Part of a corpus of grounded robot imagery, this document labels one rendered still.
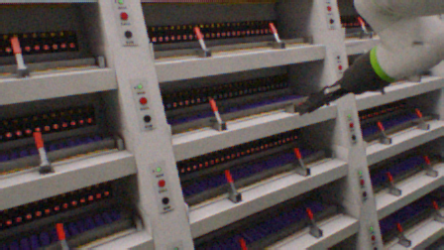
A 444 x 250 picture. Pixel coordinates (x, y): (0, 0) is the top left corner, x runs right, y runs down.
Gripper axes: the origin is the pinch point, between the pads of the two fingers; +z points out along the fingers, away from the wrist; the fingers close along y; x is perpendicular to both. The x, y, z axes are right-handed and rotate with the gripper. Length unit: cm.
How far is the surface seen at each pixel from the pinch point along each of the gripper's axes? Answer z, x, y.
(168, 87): 21.2, 20.5, -31.5
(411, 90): 7, -2, 63
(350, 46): 1.7, 17.8, 30.8
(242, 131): 6.6, -1.1, -21.3
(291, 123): 7.3, -2.4, -2.5
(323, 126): 15.3, -5.2, 18.0
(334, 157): 15.3, -16.5, 17.2
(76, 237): 17, -13, -67
